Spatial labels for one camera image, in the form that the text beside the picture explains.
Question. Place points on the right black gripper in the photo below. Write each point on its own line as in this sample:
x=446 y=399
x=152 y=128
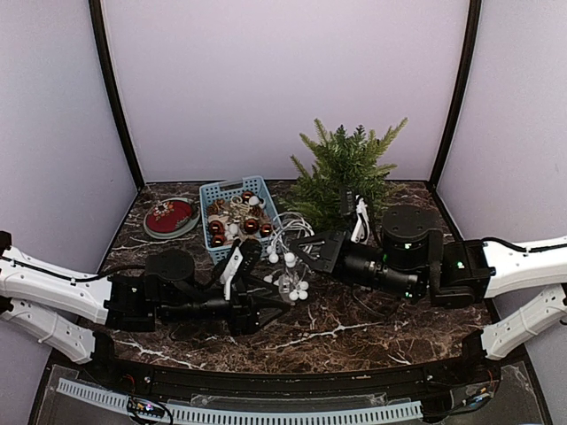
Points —
x=333 y=241

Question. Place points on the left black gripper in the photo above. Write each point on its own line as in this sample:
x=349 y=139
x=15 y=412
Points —
x=247 y=318

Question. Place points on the white ball string lights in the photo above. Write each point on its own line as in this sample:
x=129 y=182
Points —
x=289 y=277

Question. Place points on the small green christmas tree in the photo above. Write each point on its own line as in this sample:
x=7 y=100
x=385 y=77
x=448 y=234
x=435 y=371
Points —
x=342 y=160

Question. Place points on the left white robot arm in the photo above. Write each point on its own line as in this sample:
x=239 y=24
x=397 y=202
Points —
x=33 y=293

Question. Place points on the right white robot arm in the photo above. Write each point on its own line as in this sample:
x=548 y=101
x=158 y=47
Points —
x=474 y=270

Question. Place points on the copper red bauble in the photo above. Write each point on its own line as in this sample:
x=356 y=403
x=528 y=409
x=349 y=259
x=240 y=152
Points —
x=218 y=240
x=251 y=226
x=216 y=227

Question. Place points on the light blue plastic basket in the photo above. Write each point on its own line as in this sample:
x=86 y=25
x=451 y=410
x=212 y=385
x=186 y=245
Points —
x=246 y=198

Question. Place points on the red floral plate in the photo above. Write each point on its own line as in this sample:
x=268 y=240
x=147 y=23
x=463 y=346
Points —
x=168 y=216

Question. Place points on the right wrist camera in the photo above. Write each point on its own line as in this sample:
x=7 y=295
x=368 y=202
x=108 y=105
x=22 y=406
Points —
x=354 y=207

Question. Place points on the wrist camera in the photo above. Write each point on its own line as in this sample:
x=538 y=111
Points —
x=354 y=207
x=233 y=271

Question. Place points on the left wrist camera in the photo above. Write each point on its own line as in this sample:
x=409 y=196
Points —
x=233 y=271

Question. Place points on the white cable duct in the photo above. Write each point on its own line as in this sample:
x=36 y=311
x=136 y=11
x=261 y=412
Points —
x=177 y=412

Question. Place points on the black table front rail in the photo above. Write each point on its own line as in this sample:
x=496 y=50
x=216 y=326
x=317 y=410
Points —
x=429 y=380

